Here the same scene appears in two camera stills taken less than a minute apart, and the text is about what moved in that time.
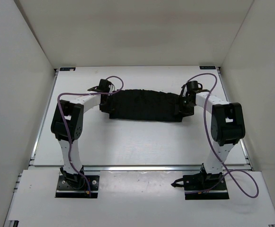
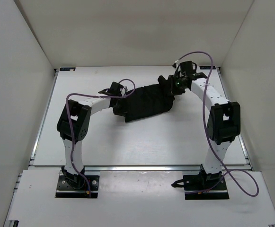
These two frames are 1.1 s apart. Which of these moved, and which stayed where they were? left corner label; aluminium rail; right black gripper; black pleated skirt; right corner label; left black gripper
Moved: left black gripper; black pleated skirt; right black gripper
Stayed: aluminium rail; left corner label; right corner label
